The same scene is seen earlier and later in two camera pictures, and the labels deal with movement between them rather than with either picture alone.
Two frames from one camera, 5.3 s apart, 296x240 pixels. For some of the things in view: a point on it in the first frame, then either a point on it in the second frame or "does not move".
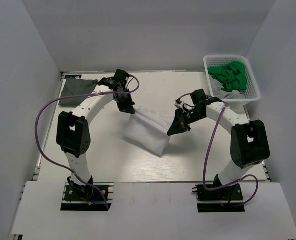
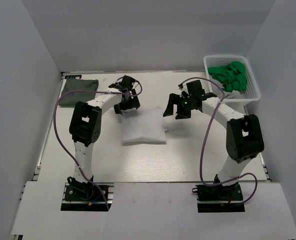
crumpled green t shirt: (233, 75) does not move
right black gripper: (180, 124) to (176, 99)
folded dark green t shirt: (74, 87) does not move
